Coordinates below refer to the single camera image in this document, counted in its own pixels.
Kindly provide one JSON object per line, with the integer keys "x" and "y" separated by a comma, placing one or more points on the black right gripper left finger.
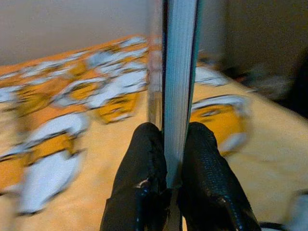
{"x": 137, "y": 168}

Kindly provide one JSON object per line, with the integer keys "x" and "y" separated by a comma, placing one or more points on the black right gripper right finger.
{"x": 207, "y": 173}

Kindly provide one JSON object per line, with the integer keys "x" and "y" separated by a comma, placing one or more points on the thick book with dark cover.
{"x": 179, "y": 72}

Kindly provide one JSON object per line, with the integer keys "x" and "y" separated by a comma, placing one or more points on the yellow cartoon print blanket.
{"x": 264, "y": 144}

